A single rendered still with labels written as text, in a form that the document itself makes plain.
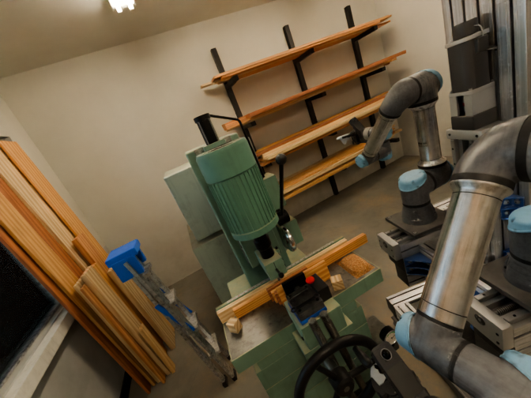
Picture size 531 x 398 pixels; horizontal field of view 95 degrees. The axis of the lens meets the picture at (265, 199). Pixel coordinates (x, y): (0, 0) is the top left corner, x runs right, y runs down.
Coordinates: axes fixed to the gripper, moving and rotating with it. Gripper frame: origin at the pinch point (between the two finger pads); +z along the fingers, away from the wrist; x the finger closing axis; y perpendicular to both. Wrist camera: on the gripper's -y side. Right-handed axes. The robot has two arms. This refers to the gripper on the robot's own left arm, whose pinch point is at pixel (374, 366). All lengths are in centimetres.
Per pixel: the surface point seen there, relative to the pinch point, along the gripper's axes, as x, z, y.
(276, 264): -7.3, 21.8, -32.4
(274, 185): 9, 31, -61
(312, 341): -9.8, 11.5, -8.5
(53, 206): -129, 132, -151
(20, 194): -129, 104, -153
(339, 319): 0.5, 10.8, -9.7
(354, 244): 26.9, 32.1, -23.0
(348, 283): 12.1, 21.3, -14.1
